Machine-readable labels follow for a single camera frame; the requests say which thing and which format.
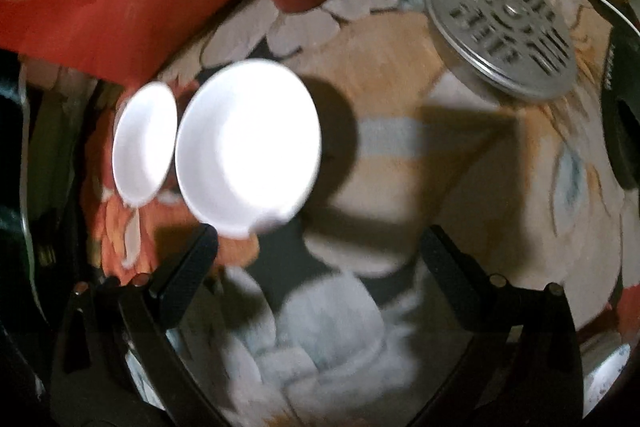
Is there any white bowl brown outside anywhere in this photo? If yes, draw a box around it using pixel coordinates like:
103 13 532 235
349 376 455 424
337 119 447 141
112 82 178 206
175 59 322 239

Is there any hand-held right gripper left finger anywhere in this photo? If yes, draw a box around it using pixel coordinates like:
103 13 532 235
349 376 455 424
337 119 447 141
50 222 236 427

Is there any floral tablecloth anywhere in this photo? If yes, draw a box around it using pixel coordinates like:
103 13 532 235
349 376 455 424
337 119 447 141
80 0 640 427

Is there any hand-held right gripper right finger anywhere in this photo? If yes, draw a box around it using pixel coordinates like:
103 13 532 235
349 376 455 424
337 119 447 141
410 224 586 427

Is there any round perforated metal lid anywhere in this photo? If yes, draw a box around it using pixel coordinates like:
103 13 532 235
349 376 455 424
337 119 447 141
425 0 578 102

